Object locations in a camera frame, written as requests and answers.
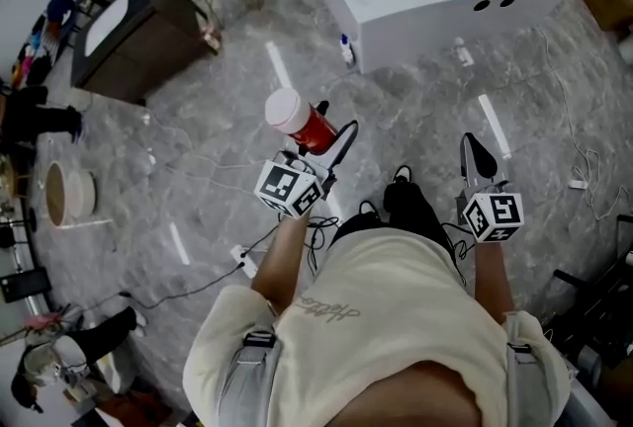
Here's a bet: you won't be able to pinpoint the shelf of colourful items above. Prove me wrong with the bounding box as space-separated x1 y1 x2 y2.
9 0 83 88

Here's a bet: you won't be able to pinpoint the black tablet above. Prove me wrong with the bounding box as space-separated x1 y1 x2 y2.
0 266 51 303

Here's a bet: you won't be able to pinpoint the pink cloth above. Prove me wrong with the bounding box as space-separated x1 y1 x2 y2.
23 310 65 332

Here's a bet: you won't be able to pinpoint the small white bottle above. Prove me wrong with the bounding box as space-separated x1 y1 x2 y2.
453 37 475 66

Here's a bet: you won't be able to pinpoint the gray shoulder strap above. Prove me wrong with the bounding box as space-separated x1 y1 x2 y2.
503 310 545 427
225 328 281 427

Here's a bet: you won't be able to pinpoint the pink toiletries tray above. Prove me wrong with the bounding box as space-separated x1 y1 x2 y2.
200 22 223 53

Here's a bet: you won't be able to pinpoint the person's black trousers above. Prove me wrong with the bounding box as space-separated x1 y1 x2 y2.
328 182 454 258

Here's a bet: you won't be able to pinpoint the black floor cable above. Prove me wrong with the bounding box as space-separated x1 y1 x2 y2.
117 221 268 310

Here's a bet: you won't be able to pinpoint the dark wooden vanity cabinet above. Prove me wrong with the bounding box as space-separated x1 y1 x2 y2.
70 0 223 106

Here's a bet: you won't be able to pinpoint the white bottle blue cap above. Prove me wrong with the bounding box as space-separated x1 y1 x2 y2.
338 33 357 69

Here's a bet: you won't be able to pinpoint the black metal rack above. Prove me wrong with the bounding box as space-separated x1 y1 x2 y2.
538 214 633 396

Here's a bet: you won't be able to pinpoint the person's cream shirt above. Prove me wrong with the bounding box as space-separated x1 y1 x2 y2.
182 214 570 427

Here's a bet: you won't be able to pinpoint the person's left forearm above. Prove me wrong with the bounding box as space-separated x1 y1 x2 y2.
249 211 312 317

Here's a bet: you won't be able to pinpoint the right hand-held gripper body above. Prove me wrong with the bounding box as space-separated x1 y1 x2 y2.
457 175 525 244

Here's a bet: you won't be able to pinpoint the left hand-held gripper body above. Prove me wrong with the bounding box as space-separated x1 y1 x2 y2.
253 147 339 219

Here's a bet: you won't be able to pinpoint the white vanity sink basin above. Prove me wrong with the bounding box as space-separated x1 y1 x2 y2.
86 0 131 56

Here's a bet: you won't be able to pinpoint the person's right forearm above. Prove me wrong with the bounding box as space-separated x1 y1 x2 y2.
472 239 518 325

